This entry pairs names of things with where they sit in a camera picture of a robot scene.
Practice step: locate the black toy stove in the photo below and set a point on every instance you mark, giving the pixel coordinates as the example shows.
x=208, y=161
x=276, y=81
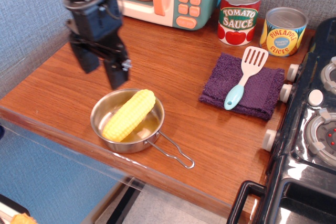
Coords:
x=300, y=176

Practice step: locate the white teal toy spatula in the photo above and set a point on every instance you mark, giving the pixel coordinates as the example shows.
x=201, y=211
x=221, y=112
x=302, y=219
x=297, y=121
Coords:
x=253, y=60

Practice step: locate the white lower stove knob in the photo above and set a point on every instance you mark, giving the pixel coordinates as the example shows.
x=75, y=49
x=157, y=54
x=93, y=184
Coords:
x=269, y=139

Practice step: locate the orange object bottom left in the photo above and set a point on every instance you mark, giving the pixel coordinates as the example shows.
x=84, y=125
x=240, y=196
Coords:
x=23, y=219

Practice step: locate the silver metal pan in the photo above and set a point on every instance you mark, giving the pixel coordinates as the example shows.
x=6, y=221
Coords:
x=143, y=136

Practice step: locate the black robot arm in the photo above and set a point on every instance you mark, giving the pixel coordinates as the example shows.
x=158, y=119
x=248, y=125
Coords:
x=94, y=38

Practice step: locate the white stove knob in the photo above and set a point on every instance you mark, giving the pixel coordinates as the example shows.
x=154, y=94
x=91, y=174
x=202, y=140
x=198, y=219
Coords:
x=292, y=72
x=285, y=93
x=269, y=139

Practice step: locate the white middle stove knob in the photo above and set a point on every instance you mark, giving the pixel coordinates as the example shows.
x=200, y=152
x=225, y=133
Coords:
x=285, y=93

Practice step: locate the yellow plastic corn cob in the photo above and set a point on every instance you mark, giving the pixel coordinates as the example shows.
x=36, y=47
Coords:
x=129, y=116

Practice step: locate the pineapple slices can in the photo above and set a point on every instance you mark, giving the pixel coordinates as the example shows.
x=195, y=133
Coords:
x=283, y=31

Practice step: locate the tomato sauce can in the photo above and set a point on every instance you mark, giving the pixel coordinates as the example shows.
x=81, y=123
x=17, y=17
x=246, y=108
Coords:
x=237, y=21

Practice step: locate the purple folded towel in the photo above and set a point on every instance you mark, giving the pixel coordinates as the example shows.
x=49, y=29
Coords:
x=261, y=92

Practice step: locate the white upper stove knob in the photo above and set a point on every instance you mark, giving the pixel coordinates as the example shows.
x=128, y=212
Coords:
x=292, y=72

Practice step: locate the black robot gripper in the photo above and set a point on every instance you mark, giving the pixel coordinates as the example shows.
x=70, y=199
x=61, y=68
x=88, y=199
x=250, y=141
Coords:
x=94, y=33

